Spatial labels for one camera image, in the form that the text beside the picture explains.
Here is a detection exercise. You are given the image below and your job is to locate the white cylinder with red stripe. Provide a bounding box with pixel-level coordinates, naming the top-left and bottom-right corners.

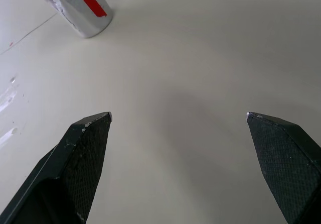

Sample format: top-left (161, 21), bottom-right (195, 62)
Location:
top-left (27, 0), bottom-right (114, 39)

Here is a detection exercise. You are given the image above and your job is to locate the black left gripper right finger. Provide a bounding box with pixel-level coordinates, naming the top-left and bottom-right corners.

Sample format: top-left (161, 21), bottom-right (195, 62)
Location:
top-left (246, 111), bottom-right (321, 224)

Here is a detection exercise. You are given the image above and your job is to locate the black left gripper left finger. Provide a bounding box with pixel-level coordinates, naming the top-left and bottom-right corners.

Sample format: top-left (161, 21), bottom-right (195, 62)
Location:
top-left (0, 111), bottom-right (113, 224)

